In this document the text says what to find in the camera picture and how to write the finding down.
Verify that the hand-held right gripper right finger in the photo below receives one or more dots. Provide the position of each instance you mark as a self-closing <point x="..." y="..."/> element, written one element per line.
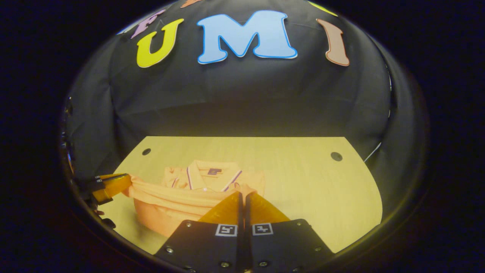
<point x="250" y="246"/>

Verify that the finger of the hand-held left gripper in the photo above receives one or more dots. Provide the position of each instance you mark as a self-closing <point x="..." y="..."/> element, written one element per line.
<point x="111" y="176"/>
<point x="113" y="187"/>

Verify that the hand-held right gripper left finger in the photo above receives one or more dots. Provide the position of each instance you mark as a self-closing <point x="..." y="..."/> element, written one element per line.
<point x="238" y="246"/>

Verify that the orange polo T-shirt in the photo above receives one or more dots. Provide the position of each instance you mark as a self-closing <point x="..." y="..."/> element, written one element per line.
<point x="170" y="212"/>

